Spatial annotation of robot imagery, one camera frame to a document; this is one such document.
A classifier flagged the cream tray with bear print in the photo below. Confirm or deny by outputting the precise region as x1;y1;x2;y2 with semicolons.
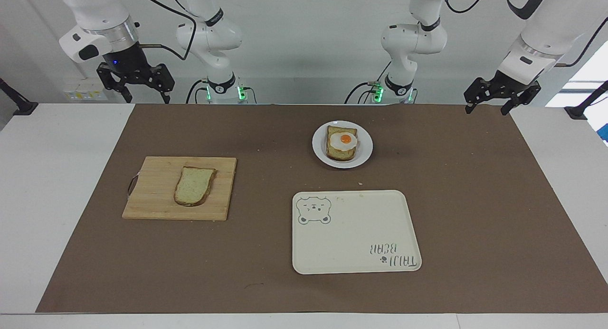
291;190;422;275

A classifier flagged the fried egg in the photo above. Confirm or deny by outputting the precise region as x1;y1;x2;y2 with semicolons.
330;132;358;151

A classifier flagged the black cable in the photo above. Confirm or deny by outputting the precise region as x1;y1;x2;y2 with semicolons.
138;0;197;62
441;0;491;14
344;81;381;104
185;79;209;104
553;17;608;67

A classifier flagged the bread slice under egg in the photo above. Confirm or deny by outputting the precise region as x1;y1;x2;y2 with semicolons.
325;125;359;162

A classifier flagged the plain bread slice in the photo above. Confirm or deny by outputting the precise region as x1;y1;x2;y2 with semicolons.
173;166;218;207

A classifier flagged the white round plate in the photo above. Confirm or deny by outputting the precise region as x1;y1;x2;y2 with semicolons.
312;120;374;169

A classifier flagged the white wall socket strip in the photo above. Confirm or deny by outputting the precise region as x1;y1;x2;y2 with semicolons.
64;79;109;102

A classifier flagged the wooden cutting board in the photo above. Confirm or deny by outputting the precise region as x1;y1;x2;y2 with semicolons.
122;156;238;222

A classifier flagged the black stand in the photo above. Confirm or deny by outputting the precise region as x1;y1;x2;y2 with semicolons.
0;77;39;116
564;80;608;120

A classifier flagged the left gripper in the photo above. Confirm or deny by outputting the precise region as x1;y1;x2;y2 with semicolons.
464;70;542;116

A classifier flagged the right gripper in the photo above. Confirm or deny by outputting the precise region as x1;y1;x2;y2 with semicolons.
96;41;175;104

